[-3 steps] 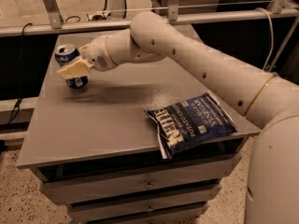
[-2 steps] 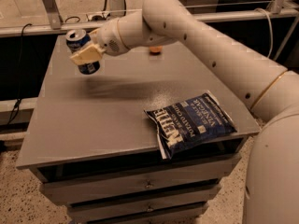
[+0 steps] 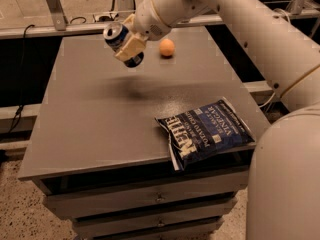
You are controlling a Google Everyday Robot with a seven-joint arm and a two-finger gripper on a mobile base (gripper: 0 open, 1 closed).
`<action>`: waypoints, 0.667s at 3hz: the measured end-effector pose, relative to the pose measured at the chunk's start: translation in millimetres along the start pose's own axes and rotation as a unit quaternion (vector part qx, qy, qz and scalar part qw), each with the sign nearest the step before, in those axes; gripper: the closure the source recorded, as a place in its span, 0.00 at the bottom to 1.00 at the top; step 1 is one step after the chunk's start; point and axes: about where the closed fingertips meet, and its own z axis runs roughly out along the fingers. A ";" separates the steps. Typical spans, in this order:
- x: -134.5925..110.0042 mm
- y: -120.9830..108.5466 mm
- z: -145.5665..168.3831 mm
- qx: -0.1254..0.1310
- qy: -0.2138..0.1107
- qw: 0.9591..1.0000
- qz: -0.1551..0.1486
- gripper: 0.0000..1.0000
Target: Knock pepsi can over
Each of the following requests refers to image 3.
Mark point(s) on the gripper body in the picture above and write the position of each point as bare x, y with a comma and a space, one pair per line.
147, 20

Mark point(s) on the blue pepsi can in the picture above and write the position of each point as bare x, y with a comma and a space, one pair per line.
115, 34

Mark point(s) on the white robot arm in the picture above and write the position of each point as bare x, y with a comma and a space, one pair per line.
284, 177

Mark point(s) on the orange fruit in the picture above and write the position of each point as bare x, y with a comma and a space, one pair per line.
166, 47

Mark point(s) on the white power strip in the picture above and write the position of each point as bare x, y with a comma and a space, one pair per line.
104, 17

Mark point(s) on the blue Kettle chips bag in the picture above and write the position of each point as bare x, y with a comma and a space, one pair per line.
201, 133

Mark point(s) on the grey drawer cabinet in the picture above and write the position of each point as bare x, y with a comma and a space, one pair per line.
102, 160

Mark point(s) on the metal guard rail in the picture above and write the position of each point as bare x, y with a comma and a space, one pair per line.
16, 15

